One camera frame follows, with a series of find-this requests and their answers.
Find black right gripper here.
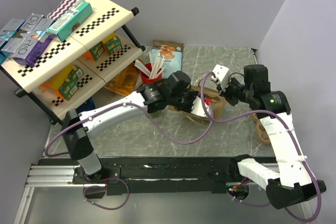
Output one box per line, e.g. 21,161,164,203
216,75,253,106

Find brown paper bag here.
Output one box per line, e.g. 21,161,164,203
168,87,227,125

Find green paper coffee cup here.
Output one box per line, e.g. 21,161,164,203
150,111,161,119

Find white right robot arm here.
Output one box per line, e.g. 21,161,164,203
213,65,326,209

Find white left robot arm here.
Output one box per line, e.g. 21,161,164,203
62,71,205,183

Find white wrapped straws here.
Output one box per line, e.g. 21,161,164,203
134,52,166,75

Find red cup holder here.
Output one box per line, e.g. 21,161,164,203
140,63,163,85

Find brown cardboard cup carrier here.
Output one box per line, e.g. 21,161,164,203
251,114,271,145

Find blue snack pouch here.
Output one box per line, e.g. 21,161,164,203
151,40,184,79

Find orange snack bag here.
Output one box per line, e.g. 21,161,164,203
104,62,142,97

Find dark blue bag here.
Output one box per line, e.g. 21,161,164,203
76,98,96,113

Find cream two-tier shelf rack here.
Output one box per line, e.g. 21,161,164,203
1,0,145,123

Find orange green large box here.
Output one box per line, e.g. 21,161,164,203
39,63,83,101

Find teal box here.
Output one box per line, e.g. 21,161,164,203
47,0,93,42

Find silver purple box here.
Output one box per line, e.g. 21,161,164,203
1,14,55,66

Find blue silver box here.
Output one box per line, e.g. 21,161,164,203
0,18,25,49

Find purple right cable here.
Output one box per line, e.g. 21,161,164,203
201,71,323,222

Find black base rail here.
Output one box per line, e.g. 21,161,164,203
72,155,276,197

